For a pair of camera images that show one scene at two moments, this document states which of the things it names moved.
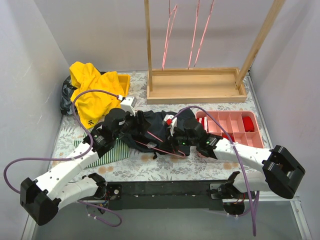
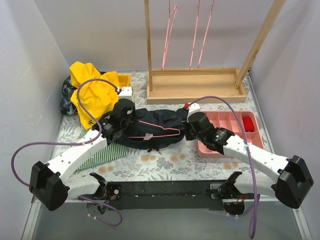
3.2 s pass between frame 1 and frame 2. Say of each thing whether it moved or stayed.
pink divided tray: stayed
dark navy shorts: moved
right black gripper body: moved
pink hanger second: stayed
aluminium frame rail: stayed
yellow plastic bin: stayed
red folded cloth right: stayed
